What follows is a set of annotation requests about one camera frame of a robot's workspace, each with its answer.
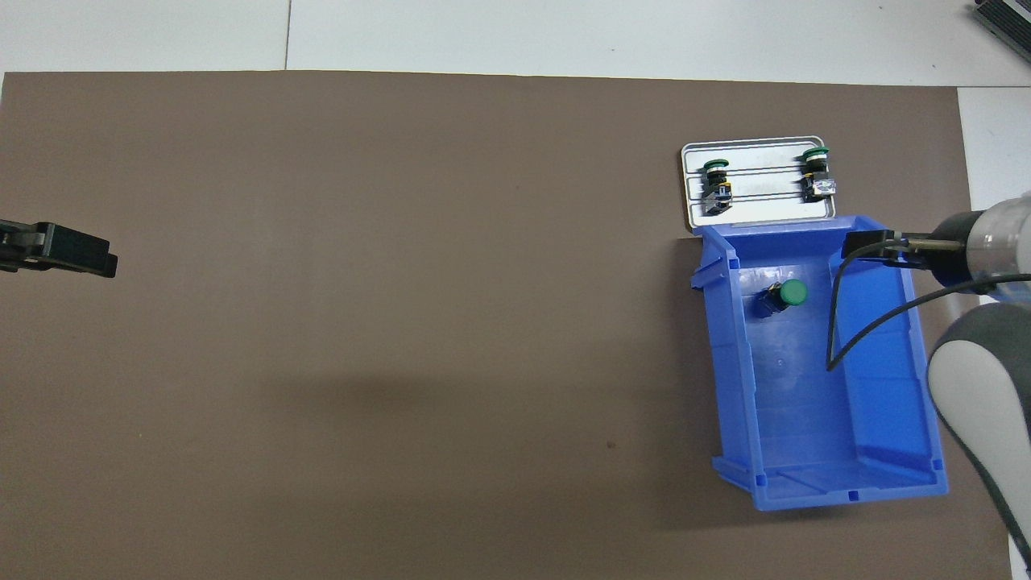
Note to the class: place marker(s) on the blue plastic storage bin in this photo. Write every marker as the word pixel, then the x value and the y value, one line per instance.
pixel 805 403

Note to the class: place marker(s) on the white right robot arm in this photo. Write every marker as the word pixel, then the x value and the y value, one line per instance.
pixel 979 403

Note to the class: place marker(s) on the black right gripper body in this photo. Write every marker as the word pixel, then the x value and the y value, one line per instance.
pixel 950 258

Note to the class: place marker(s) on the black ridged metal device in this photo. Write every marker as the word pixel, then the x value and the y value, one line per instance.
pixel 1007 20

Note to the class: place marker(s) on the brown paper table mat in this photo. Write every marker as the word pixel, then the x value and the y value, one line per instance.
pixel 242 403

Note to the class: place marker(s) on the silver metal tray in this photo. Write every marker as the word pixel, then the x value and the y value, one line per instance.
pixel 765 205

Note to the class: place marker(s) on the green push button switch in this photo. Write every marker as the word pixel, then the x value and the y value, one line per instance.
pixel 794 292
pixel 817 176
pixel 715 189

